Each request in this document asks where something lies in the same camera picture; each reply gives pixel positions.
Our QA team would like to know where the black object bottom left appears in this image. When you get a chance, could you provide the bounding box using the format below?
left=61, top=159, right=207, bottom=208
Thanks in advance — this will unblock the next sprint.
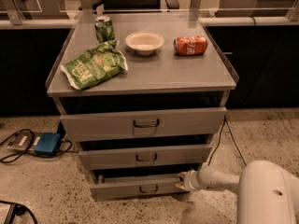
left=0, top=201, right=38, bottom=224

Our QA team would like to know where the grey middle drawer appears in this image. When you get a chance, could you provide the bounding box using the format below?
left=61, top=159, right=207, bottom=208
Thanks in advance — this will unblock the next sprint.
left=78, top=145, right=211, bottom=170

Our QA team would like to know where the black floor cable right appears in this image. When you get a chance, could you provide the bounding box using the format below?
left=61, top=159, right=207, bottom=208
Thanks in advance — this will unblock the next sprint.
left=206, top=115, right=248, bottom=167

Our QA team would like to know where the blue electronic box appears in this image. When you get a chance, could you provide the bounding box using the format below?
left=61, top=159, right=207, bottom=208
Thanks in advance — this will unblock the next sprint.
left=34, top=133, right=61, bottom=156

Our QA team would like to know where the green chip bag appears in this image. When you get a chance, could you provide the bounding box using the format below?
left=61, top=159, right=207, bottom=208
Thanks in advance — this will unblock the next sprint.
left=61, top=40, right=128, bottom=91

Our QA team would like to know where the grey drawer cabinet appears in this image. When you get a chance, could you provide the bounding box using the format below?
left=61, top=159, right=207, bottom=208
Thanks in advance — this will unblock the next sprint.
left=45, top=12, right=240, bottom=201

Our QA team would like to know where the white bowl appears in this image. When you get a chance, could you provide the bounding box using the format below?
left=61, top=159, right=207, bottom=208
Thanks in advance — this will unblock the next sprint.
left=125, top=31, right=164, bottom=55

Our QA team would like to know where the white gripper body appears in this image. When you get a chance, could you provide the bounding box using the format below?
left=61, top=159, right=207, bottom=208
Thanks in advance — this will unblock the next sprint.
left=183, top=170, right=202, bottom=191

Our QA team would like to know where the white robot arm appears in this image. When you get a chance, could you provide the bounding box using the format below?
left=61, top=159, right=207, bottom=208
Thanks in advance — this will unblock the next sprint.
left=176, top=161, right=299, bottom=224

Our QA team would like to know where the grey flat device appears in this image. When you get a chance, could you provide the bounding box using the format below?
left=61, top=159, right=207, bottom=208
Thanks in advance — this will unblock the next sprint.
left=7, top=132, right=41, bottom=153

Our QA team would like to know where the grey top drawer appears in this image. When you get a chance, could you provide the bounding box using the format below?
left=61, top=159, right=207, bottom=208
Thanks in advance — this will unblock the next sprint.
left=61, top=107, right=226, bottom=141

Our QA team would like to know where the green soda can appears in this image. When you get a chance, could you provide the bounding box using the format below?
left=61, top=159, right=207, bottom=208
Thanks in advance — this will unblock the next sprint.
left=94, top=16, right=115, bottom=43

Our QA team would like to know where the grey bottom drawer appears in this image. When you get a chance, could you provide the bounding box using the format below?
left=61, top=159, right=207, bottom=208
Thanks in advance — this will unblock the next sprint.
left=90, top=171, right=182, bottom=201

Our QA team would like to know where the orange soda can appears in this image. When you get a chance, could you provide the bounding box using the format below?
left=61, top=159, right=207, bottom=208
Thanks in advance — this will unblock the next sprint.
left=174, top=35, right=207, bottom=56

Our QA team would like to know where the grey drawer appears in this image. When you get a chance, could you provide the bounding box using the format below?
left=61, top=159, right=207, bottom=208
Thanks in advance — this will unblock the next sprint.
left=61, top=107, right=226, bottom=141
left=90, top=171, right=182, bottom=201
left=78, top=145, right=211, bottom=170

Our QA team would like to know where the black cables left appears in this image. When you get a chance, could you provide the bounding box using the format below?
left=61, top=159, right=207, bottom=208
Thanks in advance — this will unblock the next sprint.
left=0, top=128, right=78, bottom=164

